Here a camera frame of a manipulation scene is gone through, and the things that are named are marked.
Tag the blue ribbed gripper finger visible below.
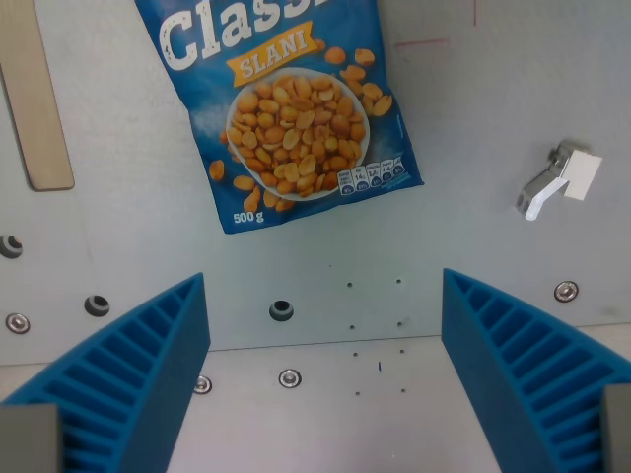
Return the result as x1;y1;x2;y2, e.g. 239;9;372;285
0;272;212;473
441;267;631;473

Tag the small grey metal bracket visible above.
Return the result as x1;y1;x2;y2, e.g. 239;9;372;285
516;140;593;222

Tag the blue salted peanuts bag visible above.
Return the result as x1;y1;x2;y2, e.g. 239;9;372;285
133;0;426;236

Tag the white square tag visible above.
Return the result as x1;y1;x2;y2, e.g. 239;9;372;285
563;151;603;202

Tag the light wooden strip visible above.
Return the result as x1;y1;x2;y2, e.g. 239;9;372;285
0;0;76;192

